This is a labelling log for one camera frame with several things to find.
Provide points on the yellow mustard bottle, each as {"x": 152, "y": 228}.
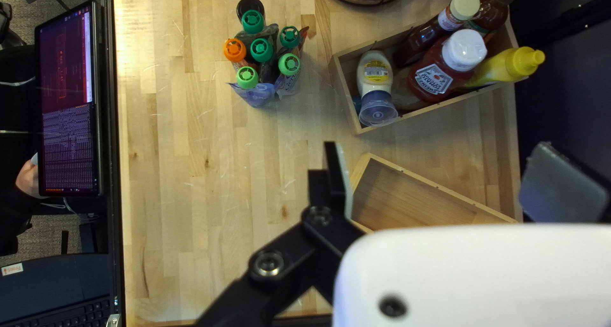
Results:
{"x": 501, "y": 66}

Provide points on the dark sauce bottle cream cap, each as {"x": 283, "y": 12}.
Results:
{"x": 439, "y": 23}

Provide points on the wooden box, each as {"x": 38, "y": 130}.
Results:
{"x": 405, "y": 198}
{"x": 343, "y": 78}

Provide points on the ketchup bottle white cap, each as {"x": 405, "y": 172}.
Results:
{"x": 444, "y": 69}

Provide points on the dark sauce bottle brown cap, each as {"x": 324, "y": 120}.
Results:
{"x": 491, "y": 9}

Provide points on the dark green cap pouch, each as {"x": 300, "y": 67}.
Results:
{"x": 290, "y": 36}
{"x": 253, "y": 21}
{"x": 261, "y": 50}

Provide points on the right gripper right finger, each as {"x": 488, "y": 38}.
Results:
{"x": 563, "y": 188}

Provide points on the spice jar black lid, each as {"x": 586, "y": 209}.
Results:
{"x": 250, "y": 4}

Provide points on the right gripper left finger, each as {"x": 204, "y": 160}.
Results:
{"x": 329, "y": 198}

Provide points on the black laptop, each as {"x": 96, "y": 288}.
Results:
{"x": 57, "y": 289}

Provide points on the lit dark display screen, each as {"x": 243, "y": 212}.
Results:
{"x": 69, "y": 102}

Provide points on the person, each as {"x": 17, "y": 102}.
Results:
{"x": 12, "y": 102}

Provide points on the light green cap pouch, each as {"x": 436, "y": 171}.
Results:
{"x": 289, "y": 64}
{"x": 247, "y": 77}

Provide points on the white mayonnaise bottle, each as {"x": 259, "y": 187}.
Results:
{"x": 374, "y": 86}

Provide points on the orange cap pouch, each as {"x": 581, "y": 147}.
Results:
{"x": 234, "y": 50}

